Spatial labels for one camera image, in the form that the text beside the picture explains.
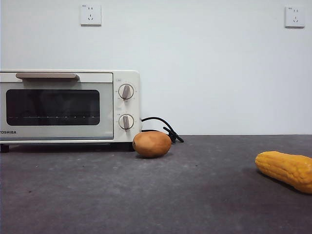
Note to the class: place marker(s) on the white toaster oven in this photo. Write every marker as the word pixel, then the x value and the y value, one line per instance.
pixel 136 109

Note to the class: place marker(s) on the yellow corn cob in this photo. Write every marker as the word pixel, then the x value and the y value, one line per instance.
pixel 285 169

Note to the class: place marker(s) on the beige oven knob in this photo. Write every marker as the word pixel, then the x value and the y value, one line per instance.
pixel 125 92
pixel 125 122

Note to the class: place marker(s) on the white wall socket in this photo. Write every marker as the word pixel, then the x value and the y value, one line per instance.
pixel 91 15
pixel 294 17

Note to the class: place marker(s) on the brown potato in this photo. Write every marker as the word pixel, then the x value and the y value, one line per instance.
pixel 152 144

